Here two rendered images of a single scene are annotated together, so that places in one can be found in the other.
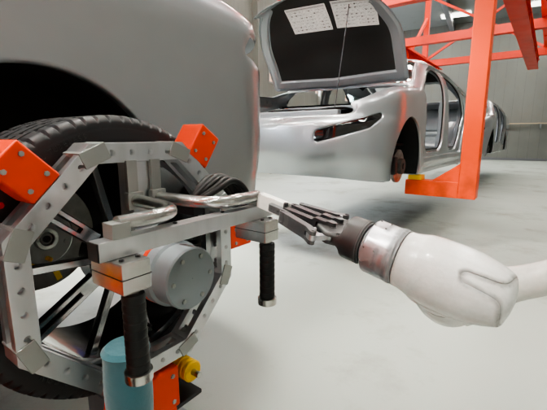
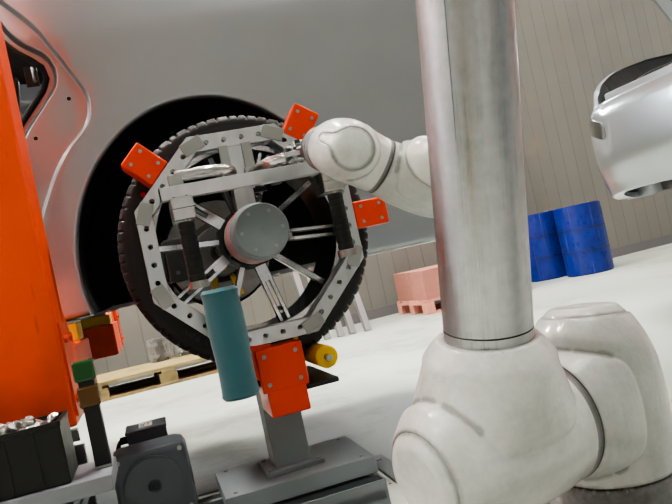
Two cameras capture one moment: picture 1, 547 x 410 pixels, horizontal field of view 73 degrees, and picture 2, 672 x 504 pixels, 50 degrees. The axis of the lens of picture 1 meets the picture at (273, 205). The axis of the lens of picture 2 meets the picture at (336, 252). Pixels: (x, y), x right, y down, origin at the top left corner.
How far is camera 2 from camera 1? 118 cm
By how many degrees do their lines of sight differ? 40
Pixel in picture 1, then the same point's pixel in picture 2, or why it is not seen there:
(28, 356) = (159, 295)
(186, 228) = (233, 179)
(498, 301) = (330, 146)
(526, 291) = not seen: hidden behind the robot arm
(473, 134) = not seen: outside the picture
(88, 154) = (186, 145)
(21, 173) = (141, 164)
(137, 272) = (182, 204)
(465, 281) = (319, 140)
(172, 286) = (240, 233)
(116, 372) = (207, 303)
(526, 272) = not seen: hidden behind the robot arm
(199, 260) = (268, 214)
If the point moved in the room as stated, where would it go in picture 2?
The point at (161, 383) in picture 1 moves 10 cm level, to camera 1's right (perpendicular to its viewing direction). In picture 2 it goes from (282, 352) to (312, 349)
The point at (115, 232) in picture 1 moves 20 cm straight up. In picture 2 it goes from (171, 180) to (152, 91)
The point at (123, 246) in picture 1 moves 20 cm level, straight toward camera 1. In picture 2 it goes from (177, 190) to (127, 187)
